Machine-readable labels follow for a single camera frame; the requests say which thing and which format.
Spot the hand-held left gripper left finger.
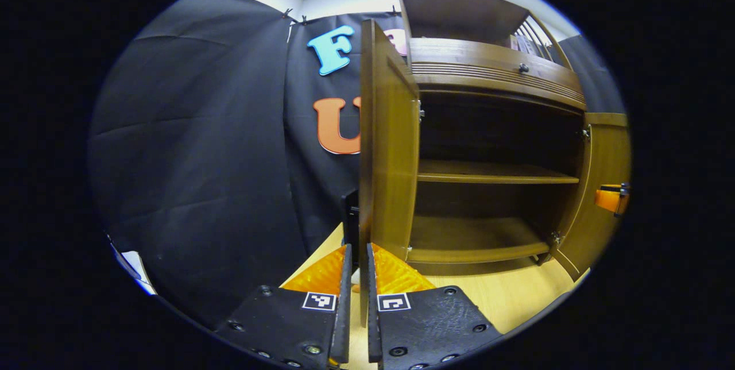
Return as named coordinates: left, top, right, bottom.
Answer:
left=215, top=244, right=353, bottom=370

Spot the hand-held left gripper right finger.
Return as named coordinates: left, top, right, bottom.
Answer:
left=366, top=242, right=505, bottom=370

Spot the wooden cabinet door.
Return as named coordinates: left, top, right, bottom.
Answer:
left=357, top=18, right=423, bottom=327
left=554, top=113, right=632, bottom=282

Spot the black door handle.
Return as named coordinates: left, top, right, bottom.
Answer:
left=343, top=189, right=361, bottom=264

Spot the wooden double-door shoe cabinet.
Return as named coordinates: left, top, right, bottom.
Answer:
left=342, top=0, right=632, bottom=327

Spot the wooden inner cabinet shelf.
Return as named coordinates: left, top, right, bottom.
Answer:
left=417, top=159, right=581, bottom=185

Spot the wooden cabinet drawer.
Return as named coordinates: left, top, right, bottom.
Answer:
left=409, top=38, right=586, bottom=103

